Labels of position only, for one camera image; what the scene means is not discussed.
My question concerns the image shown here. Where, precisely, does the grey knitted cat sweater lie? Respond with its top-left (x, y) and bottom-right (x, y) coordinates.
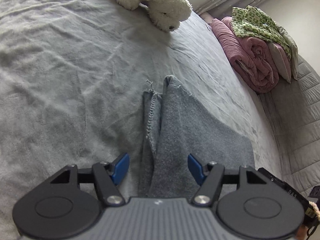
top-left (138, 75), bottom-right (254, 199)

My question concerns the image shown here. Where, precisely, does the grey bed sheet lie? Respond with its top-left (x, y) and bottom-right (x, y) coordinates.
top-left (1, 0), bottom-right (283, 239)

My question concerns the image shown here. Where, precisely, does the green patterned blanket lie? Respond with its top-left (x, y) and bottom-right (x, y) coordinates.
top-left (231, 5), bottom-right (292, 59)

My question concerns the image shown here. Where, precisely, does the person's right hand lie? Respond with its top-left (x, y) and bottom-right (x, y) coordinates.
top-left (296, 225), bottom-right (308, 240)

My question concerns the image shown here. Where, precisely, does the grey padded headboard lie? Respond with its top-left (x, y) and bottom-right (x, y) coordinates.
top-left (259, 57), bottom-right (319, 197)

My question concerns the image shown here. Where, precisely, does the pink rolled quilt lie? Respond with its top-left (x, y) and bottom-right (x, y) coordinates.
top-left (210, 17), bottom-right (279, 93)

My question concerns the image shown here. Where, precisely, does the beige pink pillow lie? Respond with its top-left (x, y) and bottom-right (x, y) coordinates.
top-left (267, 25), bottom-right (299, 83)

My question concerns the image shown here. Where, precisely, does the white plush dog toy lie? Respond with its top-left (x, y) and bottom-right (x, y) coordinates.
top-left (117, 0), bottom-right (193, 33)

